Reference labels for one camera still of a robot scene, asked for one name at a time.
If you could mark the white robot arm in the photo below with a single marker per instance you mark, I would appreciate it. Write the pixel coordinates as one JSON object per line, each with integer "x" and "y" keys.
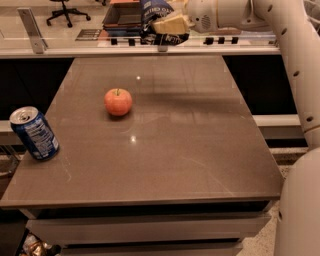
{"x": 298, "y": 225}

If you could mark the left metal railing bracket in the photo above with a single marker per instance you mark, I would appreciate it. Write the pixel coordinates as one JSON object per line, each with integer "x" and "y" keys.
{"x": 37, "y": 41}

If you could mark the middle metal railing bracket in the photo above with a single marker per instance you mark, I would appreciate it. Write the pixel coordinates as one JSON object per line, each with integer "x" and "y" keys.
{"x": 162, "y": 48}

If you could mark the black office chair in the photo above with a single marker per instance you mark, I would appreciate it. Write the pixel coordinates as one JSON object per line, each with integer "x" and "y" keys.
{"x": 66, "y": 12}

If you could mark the blue chip bag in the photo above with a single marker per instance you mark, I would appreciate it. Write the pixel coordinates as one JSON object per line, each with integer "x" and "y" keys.
{"x": 151, "y": 10}

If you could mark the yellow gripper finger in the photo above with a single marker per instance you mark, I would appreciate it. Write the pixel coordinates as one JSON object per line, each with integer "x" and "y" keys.
{"x": 177, "y": 24}

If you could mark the blue soda can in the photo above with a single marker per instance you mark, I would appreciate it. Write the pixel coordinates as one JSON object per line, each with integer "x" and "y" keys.
{"x": 32, "y": 128}

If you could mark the grey table drawer unit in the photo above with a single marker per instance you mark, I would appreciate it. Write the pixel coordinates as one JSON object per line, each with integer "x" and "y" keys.
{"x": 166, "y": 226}

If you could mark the dark open tray box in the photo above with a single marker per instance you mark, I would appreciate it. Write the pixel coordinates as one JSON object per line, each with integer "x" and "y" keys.
{"x": 123, "y": 16}

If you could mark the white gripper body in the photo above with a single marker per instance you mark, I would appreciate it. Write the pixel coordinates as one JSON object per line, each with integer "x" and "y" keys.
{"x": 201, "y": 16}

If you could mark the metal railing bracket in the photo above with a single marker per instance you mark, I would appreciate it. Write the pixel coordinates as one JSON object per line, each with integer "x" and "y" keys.
{"x": 37, "y": 41}
{"x": 162, "y": 48}

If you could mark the red apple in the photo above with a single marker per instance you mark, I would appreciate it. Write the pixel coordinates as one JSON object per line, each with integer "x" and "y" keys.
{"x": 118, "y": 102}

